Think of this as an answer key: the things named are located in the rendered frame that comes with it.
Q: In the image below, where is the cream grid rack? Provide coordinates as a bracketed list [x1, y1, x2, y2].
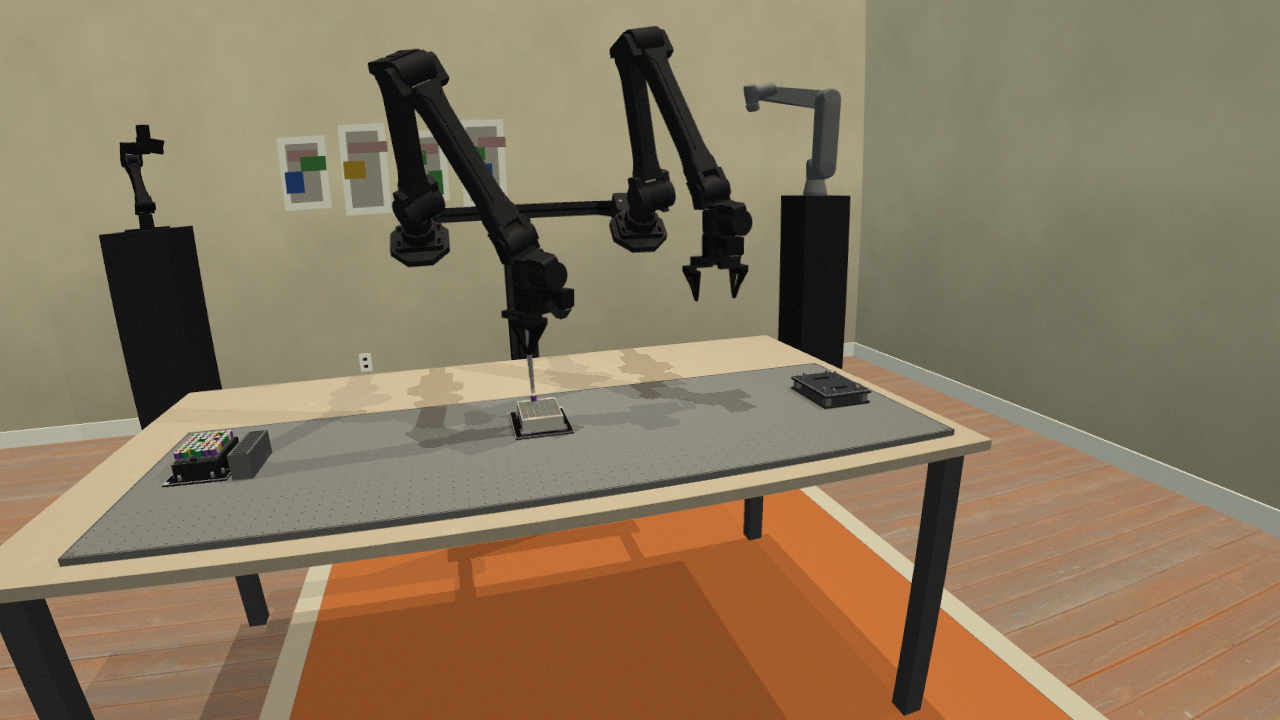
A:
[517, 397, 564, 433]

